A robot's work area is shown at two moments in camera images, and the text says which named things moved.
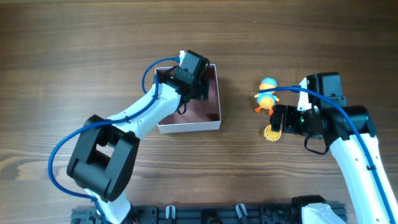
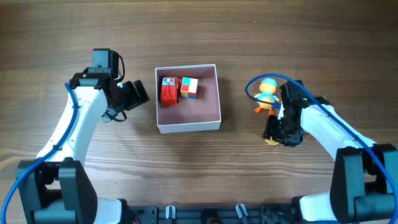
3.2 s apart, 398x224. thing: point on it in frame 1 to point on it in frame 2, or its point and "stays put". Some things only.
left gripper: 201,89 to 134,100
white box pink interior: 199,115 stays put
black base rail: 206,214 stays put
